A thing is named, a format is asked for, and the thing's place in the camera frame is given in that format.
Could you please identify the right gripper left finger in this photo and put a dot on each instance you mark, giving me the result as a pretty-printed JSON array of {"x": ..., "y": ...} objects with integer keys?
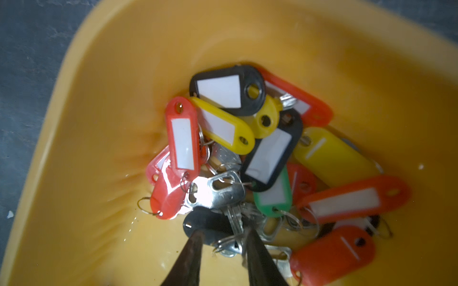
[{"x": 186, "y": 269}]

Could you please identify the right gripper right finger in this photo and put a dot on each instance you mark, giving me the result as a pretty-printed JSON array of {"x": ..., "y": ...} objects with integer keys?
[{"x": 262, "y": 270}]

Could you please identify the pile of tagged keys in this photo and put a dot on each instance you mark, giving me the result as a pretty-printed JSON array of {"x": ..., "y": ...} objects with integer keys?
[{"x": 320, "y": 161}]

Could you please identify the yellow plastic storage box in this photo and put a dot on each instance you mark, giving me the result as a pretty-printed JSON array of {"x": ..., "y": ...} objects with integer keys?
[{"x": 393, "y": 88}]

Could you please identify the green key tag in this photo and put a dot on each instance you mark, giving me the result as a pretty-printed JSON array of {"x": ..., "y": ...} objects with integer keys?
[{"x": 276, "y": 200}]

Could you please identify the silver key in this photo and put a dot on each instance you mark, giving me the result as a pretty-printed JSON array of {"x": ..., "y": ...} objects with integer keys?
[{"x": 208, "y": 200}]

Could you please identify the black white key tag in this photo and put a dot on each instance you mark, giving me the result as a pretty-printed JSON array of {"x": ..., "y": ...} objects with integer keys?
[{"x": 263, "y": 165}]

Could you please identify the orange red key tag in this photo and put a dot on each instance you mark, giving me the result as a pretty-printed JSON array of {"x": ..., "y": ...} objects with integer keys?
[{"x": 359, "y": 199}]

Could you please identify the yellow key tag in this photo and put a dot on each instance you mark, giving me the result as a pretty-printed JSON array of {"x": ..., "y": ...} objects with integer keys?
[{"x": 224, "y": 128}]

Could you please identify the red upright key tag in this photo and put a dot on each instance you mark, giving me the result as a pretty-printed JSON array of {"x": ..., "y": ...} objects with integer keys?
[{"x": 183, "y": 137}]

